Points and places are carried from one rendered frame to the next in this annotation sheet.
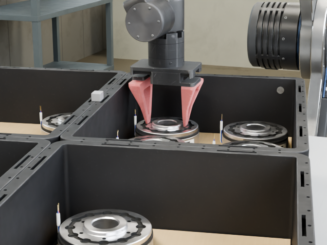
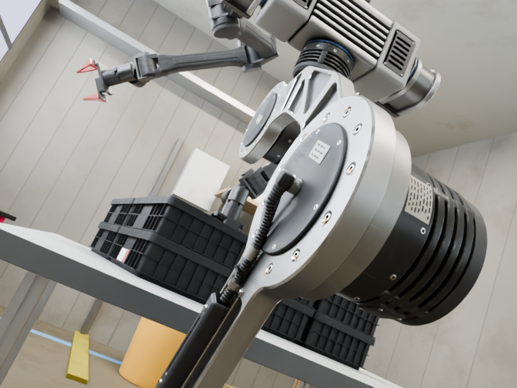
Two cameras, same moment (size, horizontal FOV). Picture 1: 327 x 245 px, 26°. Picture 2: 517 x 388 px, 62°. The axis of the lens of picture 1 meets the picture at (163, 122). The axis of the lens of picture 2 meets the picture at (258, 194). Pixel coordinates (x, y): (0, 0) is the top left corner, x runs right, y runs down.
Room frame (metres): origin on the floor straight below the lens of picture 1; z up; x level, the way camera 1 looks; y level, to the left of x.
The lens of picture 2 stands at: (2.19, -0.74, 0.74)
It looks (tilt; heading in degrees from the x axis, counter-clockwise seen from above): 14 degrees up; 143
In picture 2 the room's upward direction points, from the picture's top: 24 degrees clockwise
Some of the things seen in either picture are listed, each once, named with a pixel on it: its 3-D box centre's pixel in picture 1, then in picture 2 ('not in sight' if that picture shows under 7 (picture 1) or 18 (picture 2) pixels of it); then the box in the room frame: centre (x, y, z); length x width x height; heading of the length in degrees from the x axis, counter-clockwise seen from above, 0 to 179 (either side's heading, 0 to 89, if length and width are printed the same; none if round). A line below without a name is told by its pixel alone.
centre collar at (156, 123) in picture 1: (167, 123); not in sight; (1.10, -0.01, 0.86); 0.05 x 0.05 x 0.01
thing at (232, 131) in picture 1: (255, 131); not in sight; (1.08, -0.15, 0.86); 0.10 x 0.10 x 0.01
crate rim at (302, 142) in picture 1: (200, 111); (190, 221); (0.98, -0.05, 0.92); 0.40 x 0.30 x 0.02; 170
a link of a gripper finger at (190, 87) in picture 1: (177, 97); not in sight; (1.10, -0.02, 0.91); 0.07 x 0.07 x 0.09; 73
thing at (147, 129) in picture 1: (167, 126); not in sight; (1.10, -0.01, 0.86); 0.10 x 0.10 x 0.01
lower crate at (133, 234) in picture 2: not in sight; (168, 266); (0.98, -0.05, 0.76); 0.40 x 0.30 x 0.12; 170
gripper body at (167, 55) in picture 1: (166, 52); (230, 213); (1.10, 0.00, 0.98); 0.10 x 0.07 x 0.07; 73
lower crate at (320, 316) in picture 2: not in sight; (307, 329); (1.09, 0.54, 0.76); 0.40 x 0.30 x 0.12; 170
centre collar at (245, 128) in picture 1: (255, 128); not in sight; (1.08, -0.15, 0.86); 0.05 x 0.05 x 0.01
